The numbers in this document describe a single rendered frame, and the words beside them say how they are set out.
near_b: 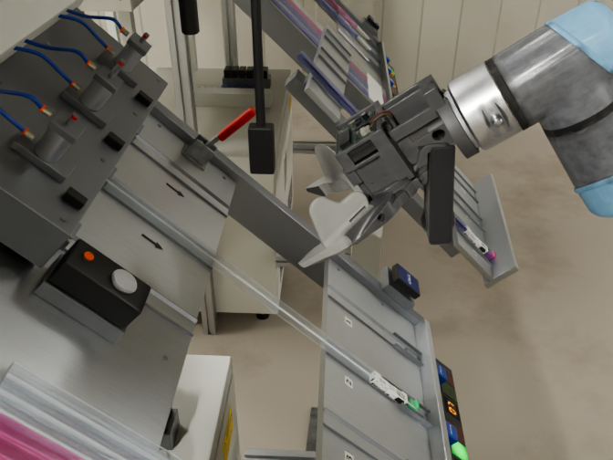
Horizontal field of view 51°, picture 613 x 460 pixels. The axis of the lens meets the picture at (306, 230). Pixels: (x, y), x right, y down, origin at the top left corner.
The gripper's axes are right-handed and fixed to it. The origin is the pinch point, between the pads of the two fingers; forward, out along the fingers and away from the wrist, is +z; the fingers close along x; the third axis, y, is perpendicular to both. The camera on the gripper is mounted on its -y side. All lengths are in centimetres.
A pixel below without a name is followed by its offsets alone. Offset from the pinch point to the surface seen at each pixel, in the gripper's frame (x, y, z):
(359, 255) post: -47, -35, 15
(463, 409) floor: -65, -107, 26
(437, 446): 4.8, -33.9, 3.2
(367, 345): -5.9, -23.0, 6.6
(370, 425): 7.6, -23.1, 6.5
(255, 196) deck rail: -19.0, -1.2, 10.8
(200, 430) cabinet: -4.9, -23.4, 36.7
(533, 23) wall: -312, -117, -55
